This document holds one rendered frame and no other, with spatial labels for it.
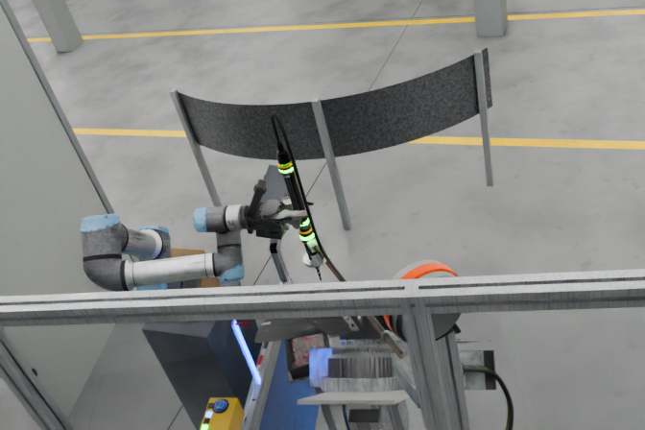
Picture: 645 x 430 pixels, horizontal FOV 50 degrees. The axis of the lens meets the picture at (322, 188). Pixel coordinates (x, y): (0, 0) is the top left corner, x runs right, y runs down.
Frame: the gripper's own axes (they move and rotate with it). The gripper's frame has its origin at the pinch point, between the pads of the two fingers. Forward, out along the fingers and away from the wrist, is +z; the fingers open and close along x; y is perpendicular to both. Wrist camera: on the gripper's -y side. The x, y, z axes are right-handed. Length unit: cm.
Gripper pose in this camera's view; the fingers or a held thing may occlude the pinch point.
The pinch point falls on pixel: (307, 206)
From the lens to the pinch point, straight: 199.7
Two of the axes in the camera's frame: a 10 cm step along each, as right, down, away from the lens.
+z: 9.6, -0.8, -2.5
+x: -1.5, 6.1, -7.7
